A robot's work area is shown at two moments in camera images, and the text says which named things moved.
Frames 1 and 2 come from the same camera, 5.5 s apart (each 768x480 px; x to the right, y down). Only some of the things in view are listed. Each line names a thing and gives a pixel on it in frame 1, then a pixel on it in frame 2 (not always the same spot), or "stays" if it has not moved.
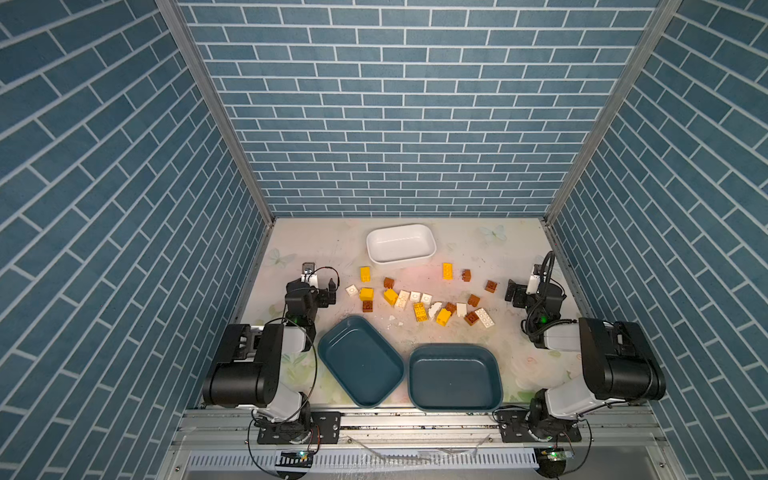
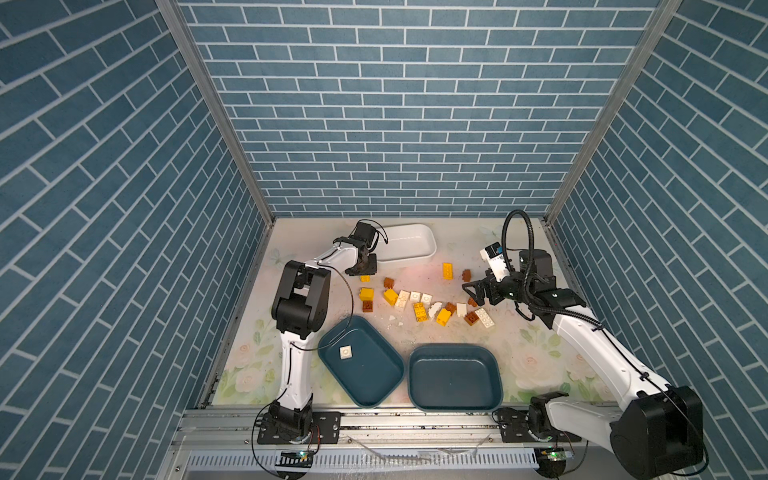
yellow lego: x=390 y=296 stays
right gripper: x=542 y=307 to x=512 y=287
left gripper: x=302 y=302 to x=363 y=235
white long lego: x=402 y=299 stays
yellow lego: x=443 y=317 stays
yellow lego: x=366 y=294 stays
